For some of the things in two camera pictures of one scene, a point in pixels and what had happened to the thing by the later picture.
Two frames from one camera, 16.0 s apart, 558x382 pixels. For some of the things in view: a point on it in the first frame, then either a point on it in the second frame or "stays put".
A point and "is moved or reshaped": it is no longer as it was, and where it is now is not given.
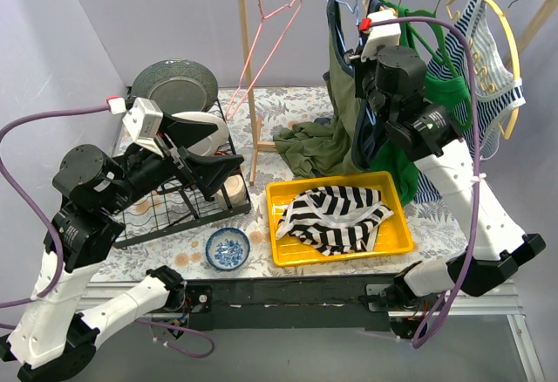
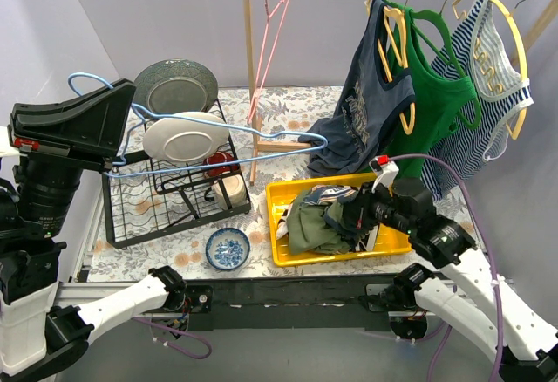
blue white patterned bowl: [227, 248] stays put
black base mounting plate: [322, 303] stays put
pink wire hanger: [228, 115] is moved or reshaped
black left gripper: [175, 155] -> [61, 147]
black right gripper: [361, 78] -> [364, 209]
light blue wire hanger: [356, 11] -> [119, 174]
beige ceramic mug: [235, 190] stays put
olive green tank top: [323, 148] -> [309, 230]
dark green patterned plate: [176, 86] stays put
